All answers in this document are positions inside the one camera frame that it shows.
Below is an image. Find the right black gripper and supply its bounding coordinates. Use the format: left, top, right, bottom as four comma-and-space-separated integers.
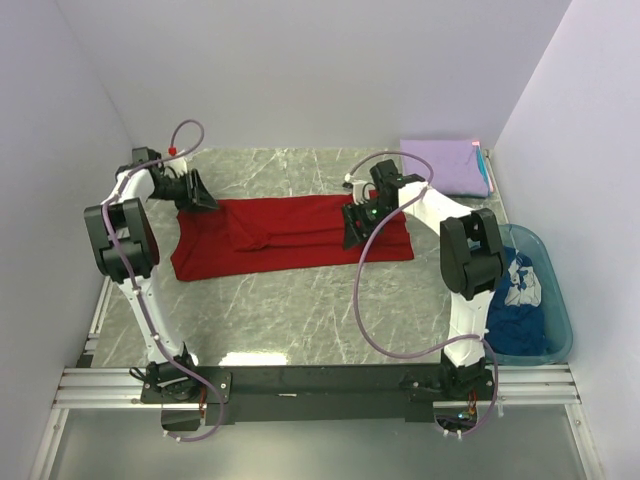
341, 198, 399, 251

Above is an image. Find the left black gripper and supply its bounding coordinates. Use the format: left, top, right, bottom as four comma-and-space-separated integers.
149, 169, 221, 214

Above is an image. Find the red t shirt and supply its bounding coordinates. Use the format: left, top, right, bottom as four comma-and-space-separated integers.
170, 194, 415, 283

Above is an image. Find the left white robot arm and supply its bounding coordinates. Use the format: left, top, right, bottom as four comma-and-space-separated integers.
83, 147, 219, 402

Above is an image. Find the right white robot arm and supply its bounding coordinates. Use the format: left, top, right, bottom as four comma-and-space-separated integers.
342, 152, 507, 399

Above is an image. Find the folded purple t shirt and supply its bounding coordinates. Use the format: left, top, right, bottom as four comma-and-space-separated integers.
400, 140, 489, 198

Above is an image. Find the folded light blue t shirt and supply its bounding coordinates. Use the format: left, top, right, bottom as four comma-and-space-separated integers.
476, 146, 490, 184

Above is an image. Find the folded pink t shirt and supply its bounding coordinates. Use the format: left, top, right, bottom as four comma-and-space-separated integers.
472, 140, 495, 195

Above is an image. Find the blue plastic bin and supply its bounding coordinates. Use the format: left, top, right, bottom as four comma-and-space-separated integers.
494, 224, 573, 366

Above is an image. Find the black base beam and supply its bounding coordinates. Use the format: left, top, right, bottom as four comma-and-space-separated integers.
140, 364, 494, 425

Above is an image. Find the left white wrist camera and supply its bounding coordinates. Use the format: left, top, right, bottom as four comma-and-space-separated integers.
162, 150, 192, 178

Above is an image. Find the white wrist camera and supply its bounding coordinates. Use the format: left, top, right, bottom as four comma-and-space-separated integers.
162, 150, 192, 178
343, 174, 376, 205

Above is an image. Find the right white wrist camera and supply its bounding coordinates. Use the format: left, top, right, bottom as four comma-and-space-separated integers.
343, 174, 376, 205

